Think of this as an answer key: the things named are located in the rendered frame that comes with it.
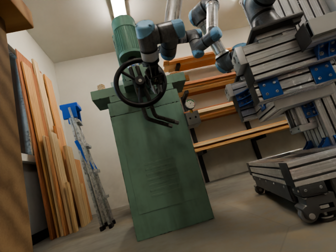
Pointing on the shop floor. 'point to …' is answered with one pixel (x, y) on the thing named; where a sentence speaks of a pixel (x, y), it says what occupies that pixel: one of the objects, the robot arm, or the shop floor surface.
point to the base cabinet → (160, 172)
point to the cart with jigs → (12, 140)
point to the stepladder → (67, 109)
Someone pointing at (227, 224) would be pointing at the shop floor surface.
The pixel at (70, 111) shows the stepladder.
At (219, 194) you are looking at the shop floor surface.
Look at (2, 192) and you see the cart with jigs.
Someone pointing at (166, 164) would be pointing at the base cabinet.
